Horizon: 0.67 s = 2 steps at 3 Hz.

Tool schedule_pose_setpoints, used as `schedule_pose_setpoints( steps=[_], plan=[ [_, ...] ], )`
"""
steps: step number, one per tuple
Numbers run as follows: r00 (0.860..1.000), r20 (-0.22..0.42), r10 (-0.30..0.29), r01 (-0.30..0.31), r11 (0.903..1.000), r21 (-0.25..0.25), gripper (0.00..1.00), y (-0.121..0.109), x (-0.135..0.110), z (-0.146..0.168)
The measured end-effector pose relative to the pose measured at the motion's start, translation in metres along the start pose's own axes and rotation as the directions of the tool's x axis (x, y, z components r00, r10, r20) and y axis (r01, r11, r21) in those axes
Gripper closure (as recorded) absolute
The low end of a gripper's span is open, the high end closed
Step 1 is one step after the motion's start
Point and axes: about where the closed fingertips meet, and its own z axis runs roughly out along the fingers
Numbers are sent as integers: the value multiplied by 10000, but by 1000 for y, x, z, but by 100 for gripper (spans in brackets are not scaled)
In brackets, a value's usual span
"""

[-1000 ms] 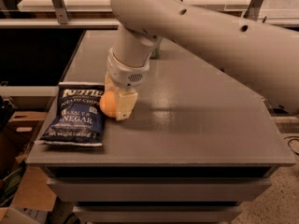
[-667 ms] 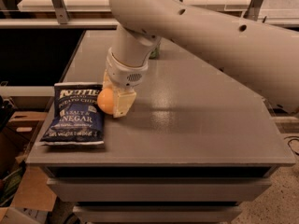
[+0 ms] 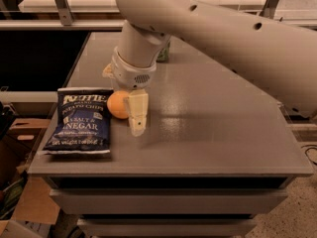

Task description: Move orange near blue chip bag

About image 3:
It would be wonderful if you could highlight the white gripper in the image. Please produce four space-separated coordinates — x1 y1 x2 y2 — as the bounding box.
102 48 157 137

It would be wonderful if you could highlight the orange fruit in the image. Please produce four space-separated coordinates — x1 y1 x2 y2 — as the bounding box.
107 90 129 119

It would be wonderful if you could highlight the blue Kettle chip bag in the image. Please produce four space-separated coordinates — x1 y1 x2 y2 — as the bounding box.
43 87 113 155

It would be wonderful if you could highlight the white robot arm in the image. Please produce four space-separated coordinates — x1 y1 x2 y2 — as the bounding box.
104 0 317 136

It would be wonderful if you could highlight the green soda can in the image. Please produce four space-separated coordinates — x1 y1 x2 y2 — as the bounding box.
157 43 170 62

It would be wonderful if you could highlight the grey drawer cabinet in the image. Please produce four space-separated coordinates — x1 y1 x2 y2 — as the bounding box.
30 40 313 238

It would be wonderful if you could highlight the brown cardboard box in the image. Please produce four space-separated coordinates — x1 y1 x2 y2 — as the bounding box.
0 118 59 238

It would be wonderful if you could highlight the metal window frame rail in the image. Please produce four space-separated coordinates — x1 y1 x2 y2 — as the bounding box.
0 0 317 31

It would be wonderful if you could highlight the black floor cable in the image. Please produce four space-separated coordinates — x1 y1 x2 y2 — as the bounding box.
300 144 317 167

